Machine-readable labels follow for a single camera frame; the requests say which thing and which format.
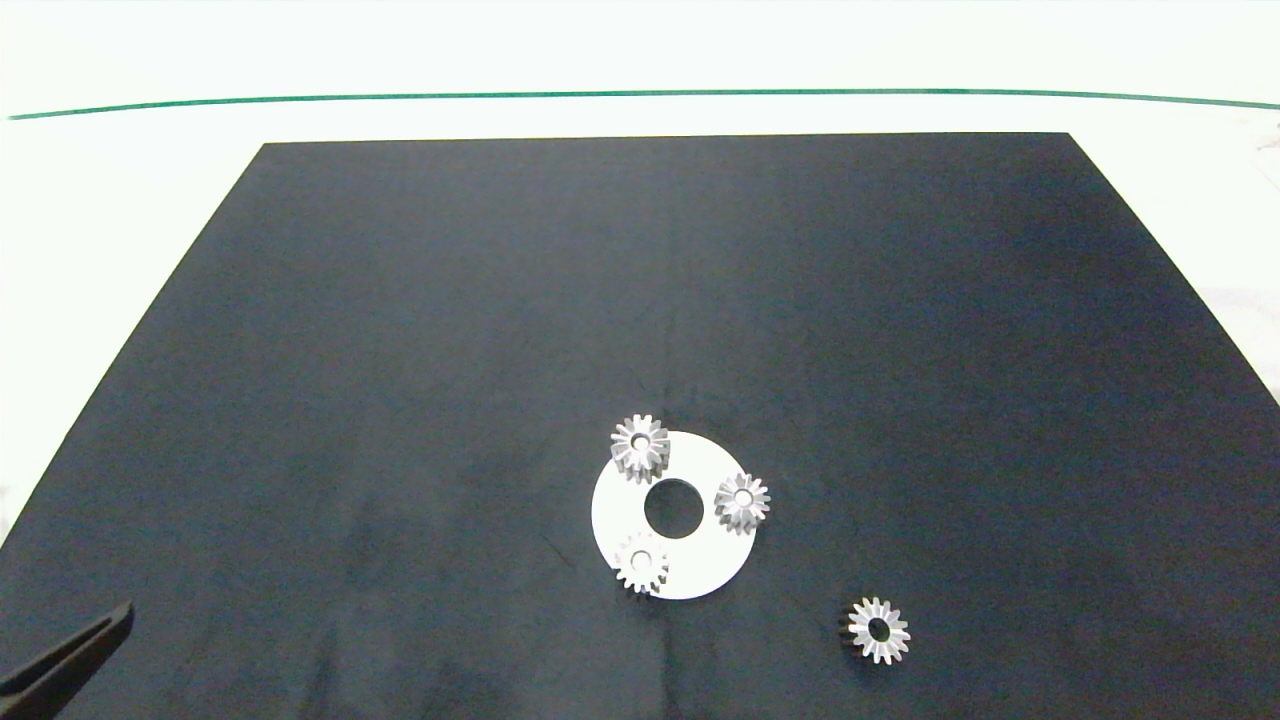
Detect larger steel gear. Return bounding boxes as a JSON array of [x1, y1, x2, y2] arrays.
[[610, 414, 672, 485]]

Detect dark rubber mat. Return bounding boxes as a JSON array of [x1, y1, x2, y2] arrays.
[[0, 132, 1280, 720]]

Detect round white pin plate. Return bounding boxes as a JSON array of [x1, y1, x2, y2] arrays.
[[591, 430, 758, 601]]

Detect small steel gear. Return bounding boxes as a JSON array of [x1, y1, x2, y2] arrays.
[[613, 533, 670, 598], [714, 472, 772, 536], [840, 597, 912, 665]]

